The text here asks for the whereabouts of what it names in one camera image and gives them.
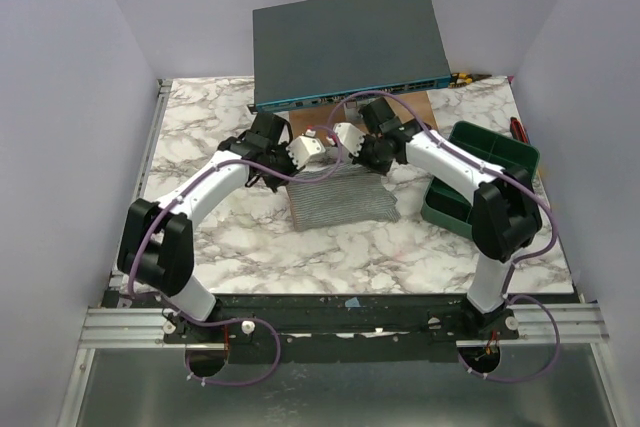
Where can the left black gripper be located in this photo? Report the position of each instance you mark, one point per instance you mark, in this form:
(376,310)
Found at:
(282,149)

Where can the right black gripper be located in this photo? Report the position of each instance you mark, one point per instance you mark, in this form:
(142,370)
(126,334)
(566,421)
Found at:
(370,153)

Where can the grey striped underwear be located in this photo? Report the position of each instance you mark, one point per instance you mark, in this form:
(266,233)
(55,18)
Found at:
(352,194)

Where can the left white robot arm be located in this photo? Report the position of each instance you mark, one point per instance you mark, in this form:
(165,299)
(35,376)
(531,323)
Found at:
(157,245)

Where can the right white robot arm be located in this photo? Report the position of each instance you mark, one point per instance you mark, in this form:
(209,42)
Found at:
(504,215)

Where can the brown plywood board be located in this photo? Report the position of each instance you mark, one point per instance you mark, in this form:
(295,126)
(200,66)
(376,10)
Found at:
(302,119)

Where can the red black utility knife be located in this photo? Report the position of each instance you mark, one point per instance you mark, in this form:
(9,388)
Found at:
(517,130)

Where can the blue tape piece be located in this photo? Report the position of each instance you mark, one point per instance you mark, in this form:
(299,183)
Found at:
(352,303)

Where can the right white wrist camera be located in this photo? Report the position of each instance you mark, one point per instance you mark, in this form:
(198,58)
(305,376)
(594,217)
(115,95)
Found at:
(351,139)

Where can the grey network switch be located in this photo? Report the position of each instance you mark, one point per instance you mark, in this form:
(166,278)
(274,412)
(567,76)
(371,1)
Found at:
(318,52)

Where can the black metal base rail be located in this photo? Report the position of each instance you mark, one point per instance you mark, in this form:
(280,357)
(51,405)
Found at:
(256,329)

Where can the aluminium frame rail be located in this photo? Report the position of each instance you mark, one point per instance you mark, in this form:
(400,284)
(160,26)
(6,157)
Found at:
(84,359)

